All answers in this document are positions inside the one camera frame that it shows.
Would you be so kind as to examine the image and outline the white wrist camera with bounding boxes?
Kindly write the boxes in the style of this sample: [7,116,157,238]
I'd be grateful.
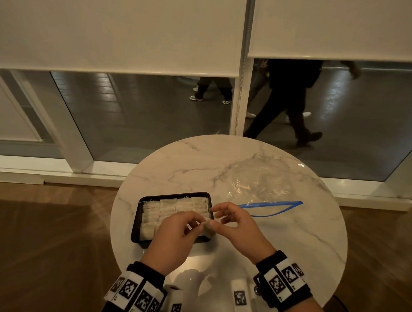
[167,285,184,312]
[229,278,256,312]

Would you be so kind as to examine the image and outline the black right wristband white markers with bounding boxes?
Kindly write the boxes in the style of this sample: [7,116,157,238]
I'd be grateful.
[252,249,315,312]

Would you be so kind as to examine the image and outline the person's right hand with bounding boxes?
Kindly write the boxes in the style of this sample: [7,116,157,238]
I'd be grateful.
[204,201,279,266]

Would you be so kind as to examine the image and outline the white window sill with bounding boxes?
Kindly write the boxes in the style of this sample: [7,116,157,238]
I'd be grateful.
[0,155,412,212]

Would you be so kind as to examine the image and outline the black left wristband white markers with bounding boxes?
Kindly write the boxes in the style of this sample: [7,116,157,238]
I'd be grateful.
[102,260,169,312]

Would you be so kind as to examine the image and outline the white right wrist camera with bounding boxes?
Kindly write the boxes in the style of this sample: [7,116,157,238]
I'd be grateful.
[229,278,256,312]

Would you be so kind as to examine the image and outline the white window frame post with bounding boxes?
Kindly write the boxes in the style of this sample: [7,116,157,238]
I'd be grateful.
[229,0,258,137]

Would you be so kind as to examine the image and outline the white bead chain cord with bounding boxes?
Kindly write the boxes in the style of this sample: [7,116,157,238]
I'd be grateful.
[234,57,247,136]

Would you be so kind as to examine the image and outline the narrow beige roller blind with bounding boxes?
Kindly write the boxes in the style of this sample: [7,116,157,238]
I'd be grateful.
[248,0,412,66]

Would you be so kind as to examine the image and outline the black wristband white markers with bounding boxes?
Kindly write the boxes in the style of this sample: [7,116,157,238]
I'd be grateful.
[102,260,169,312]
[252,249,315,312]

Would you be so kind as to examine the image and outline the wide beige roller blind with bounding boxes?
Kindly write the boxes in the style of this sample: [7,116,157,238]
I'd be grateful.
[0,0,248,80]

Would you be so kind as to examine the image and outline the person's left hand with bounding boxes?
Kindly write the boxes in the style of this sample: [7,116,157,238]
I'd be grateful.
[140,209,207,278]

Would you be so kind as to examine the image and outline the rows of white tea bags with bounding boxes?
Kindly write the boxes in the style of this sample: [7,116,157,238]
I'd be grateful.
[140,194,211,244]

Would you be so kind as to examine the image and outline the black rectangular tray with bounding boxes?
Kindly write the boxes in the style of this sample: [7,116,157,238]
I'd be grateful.
[131,189,215,247]

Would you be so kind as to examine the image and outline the single white tea bag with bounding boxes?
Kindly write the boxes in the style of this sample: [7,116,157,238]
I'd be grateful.
[202,219,218,239]

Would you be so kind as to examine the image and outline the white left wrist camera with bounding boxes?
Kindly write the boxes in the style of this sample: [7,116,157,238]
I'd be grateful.
[167,285,184,312]

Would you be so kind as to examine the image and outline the clear zip bag blue seal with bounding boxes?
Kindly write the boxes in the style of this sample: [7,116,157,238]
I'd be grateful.
[224,152,306,220]

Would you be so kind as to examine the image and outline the white slanted frame beam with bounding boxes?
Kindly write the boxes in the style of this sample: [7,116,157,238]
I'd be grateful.
[5,69,98,174]

